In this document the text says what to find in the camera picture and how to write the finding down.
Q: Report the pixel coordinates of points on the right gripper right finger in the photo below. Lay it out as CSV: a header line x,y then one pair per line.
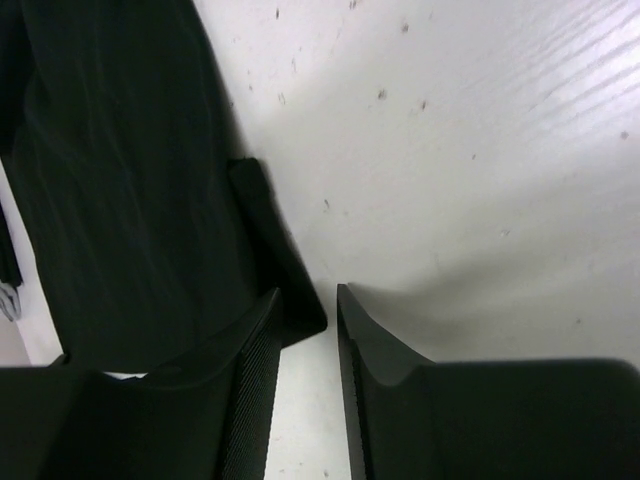
x,y
387,413

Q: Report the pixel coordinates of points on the black tank top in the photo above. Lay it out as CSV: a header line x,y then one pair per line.
x,y
148,239

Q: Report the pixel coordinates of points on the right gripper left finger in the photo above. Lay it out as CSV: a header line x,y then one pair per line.
x,y
206,414

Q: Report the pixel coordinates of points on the folded grey tank top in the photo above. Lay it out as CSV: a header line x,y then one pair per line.
x,y
10,302

